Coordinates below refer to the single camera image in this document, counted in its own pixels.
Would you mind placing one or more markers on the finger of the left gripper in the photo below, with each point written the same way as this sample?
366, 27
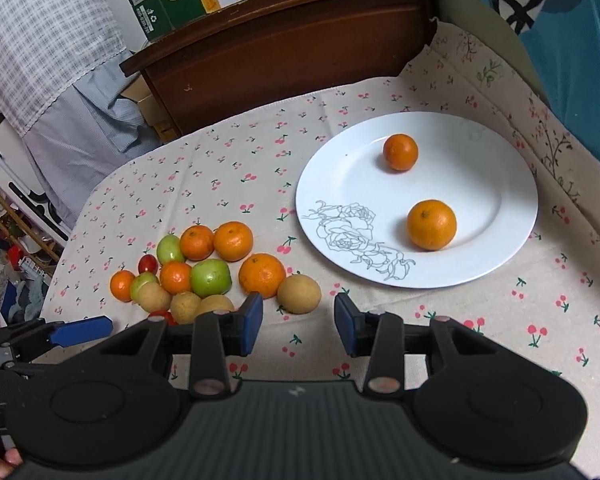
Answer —
66, 335

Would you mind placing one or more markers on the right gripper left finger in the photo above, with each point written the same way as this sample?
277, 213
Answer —
213, 337

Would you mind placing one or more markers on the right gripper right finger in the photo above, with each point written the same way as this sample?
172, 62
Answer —
384, 338

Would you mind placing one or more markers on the large green tomato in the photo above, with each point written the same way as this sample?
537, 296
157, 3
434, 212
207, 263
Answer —
210, 277

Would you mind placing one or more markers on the brown longan fruit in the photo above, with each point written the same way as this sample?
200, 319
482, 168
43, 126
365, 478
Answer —
184, 307
214, 303
299, 294
153, 298

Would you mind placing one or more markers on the large orange mandarin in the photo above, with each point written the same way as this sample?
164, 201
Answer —
261, 273

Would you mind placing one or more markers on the green tomato top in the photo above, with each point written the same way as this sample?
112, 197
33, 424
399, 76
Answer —
169, 250

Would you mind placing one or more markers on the red cherry tomato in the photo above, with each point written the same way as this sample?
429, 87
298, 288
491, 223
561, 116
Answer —
148, 264
166, 316

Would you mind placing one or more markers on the large orange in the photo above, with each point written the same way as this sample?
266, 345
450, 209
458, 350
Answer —
431, 224

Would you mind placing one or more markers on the small orange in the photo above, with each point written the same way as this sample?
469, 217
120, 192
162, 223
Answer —
400, 152

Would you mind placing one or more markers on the small orange mandarin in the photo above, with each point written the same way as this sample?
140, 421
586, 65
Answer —
120, 285

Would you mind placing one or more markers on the small green tomato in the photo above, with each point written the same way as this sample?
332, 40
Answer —
139, 281

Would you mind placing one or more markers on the white plate with rose drawing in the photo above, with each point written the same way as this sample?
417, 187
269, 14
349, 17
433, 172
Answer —
352, 206

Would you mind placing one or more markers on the bamboo shelf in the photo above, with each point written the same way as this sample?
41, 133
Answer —
42, 249

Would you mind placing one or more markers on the cherry print tablecloth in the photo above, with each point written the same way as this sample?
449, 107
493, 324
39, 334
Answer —
543, 303

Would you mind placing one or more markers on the light blue shirt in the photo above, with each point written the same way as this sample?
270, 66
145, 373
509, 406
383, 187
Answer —
87, 133

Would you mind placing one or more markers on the cardboard box by cabinet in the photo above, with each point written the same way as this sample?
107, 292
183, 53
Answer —
153, 113

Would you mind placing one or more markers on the dark wooden cabinet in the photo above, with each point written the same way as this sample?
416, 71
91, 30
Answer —
258, 52

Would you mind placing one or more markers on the checked grey cloth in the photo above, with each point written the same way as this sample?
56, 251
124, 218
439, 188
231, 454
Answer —
45, 47

